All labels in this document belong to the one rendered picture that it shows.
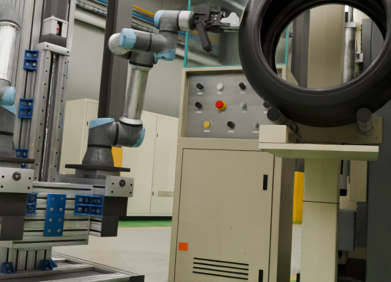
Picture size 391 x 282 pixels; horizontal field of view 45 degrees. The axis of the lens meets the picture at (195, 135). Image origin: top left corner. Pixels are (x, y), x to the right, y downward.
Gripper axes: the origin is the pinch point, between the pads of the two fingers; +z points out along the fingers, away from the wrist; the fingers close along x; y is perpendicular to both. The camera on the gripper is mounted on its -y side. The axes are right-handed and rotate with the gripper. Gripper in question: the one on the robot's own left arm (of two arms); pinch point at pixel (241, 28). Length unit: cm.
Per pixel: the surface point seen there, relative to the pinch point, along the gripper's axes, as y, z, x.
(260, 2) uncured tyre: 5.4, 9.1, -12.3
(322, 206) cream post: -59, 35, 27
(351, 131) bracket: -29, 42, 24
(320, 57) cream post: -1.0, 25.9, 26.3
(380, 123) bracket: -25, 52, 24
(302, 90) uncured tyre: -23.4, 27.7, -12.1
